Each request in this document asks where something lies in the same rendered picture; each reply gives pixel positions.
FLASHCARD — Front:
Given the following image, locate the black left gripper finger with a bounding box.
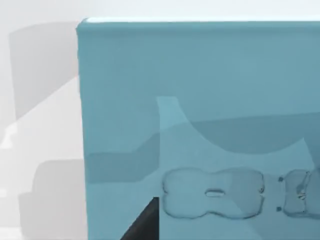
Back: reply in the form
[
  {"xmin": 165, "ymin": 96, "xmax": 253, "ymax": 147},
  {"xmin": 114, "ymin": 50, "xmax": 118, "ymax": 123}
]
[{"xmin": 120, "ymin": 196, "xmax": 160, "ymax": 240}]

